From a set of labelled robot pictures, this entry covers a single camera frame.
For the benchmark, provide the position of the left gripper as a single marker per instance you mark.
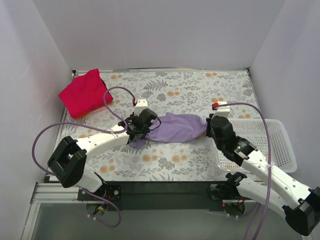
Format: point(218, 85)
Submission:
point(136, 135)

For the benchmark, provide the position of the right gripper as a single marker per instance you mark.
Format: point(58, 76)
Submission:
point(208, 128)

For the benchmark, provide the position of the purple t shirt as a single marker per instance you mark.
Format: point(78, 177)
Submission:
point(174, 128)

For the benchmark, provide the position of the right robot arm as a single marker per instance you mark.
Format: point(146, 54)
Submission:
point(296, 202)

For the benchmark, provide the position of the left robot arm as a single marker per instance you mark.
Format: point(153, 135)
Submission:
point(70, 156)

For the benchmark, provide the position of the pink folded t shirt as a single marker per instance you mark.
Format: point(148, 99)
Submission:
point(103, 108)

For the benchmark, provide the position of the orange folded t shirt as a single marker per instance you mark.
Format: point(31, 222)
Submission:
point(84, 115)

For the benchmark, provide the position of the red folded t shirt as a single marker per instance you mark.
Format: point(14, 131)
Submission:
point(85, 94)

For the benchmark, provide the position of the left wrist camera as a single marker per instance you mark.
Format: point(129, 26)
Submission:
point(140, 105)

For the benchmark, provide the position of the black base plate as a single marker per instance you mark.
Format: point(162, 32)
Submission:
point(168, 195)

